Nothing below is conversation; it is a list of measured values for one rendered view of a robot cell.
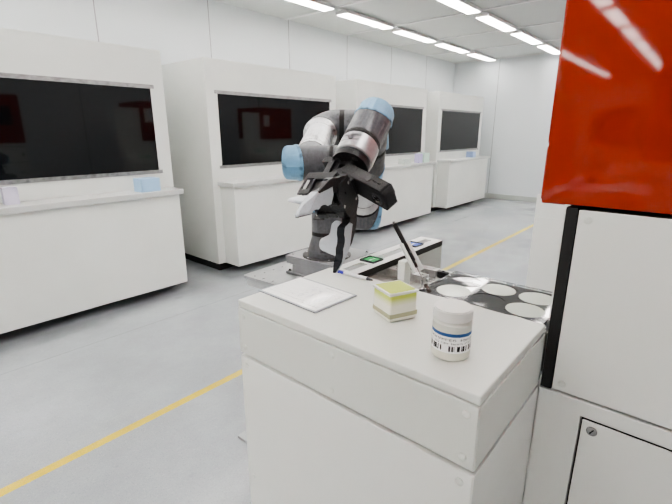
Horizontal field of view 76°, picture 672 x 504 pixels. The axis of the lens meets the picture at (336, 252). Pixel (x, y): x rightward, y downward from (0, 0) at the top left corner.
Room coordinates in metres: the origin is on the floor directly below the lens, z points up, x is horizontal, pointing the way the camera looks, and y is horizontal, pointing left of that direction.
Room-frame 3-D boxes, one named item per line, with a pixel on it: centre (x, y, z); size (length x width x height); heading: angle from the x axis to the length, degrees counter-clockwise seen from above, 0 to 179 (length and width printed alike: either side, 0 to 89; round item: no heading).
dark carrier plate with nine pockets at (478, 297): (1.14, -0.43, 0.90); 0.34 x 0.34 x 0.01; 49
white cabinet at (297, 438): (1.15, -0.30, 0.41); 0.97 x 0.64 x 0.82; 139
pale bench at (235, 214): (4.98, 0.81, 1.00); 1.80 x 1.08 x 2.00; 139
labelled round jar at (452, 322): (0.72, -0.21, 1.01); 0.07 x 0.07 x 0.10
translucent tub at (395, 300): (0.90, -0.13, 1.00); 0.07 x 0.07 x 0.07; 26
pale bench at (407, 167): (6.65, -0.63, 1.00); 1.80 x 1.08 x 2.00; 139
